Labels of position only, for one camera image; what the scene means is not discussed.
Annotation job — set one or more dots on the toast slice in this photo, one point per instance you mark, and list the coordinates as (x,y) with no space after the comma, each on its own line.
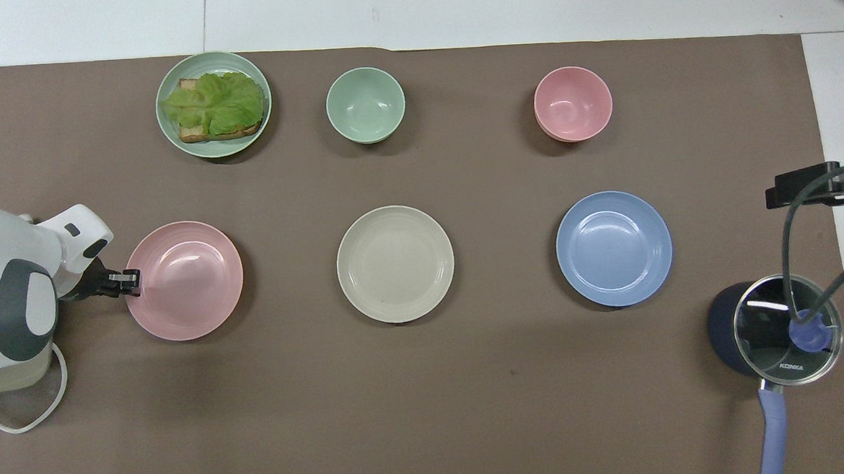
(193,133)

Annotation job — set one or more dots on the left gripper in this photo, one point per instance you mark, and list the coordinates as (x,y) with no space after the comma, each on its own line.
(88,282)

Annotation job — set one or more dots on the pink bowl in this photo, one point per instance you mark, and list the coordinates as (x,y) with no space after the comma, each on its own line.
(572,103)

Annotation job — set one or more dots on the green plate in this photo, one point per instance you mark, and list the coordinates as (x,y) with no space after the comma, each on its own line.
(171,138)

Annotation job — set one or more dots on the green bowl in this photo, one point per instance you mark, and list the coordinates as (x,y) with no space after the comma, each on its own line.
(365,105)

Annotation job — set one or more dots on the blue plate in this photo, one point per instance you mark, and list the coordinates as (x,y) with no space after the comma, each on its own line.
(614,248)

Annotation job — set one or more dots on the black stand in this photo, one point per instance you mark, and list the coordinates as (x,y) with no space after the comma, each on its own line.
(809,186)

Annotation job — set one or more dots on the dark blue pot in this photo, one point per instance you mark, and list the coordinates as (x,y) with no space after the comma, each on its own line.
(722,337)

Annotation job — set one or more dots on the green lettuce leaf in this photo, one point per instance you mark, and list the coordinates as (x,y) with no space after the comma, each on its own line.
(216,100)

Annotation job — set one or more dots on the beige plate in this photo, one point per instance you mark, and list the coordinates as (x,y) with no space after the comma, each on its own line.
(394,264)

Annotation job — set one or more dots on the pink plate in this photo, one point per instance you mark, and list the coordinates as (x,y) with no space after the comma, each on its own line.
(186,285)

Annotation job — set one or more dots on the glass lid with blue knob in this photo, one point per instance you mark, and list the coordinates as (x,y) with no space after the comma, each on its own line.
(767,342)

